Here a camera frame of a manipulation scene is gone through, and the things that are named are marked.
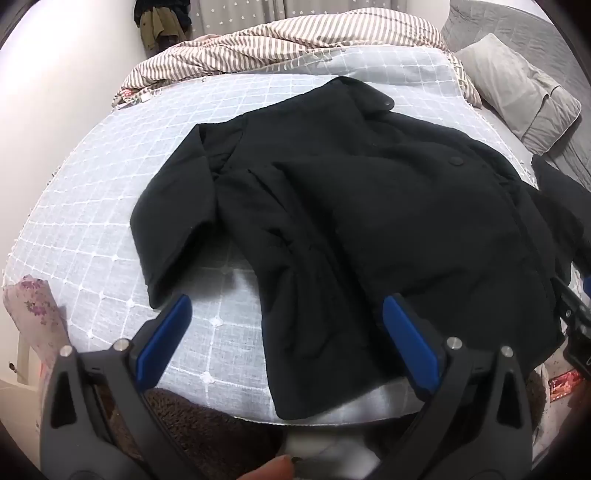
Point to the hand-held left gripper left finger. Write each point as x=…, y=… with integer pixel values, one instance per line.
x=164, y=344

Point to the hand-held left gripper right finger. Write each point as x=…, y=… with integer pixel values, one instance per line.
x=411, y=344

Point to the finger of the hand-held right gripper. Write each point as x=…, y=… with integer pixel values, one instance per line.
x=572, y=300

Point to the black coat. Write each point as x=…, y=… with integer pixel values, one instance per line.
x=369, y=207

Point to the red patterned object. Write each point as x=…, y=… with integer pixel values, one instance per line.
x=565, y=385

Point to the floral cloth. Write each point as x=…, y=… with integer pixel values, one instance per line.
x=32, y=300

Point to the white grid bedspread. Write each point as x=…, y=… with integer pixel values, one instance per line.
x=92, y=207

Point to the grey pillow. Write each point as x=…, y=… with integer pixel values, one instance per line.
x=512, y=83

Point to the grey quilted blanket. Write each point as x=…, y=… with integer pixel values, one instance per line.
x=508, y=23

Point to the olive hanging jacket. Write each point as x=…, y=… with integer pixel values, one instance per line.
x=159, y=30

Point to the striped duvet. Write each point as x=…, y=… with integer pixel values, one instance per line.
x=277, y=41

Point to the star print curtain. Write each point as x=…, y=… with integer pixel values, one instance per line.
x=254, y=14

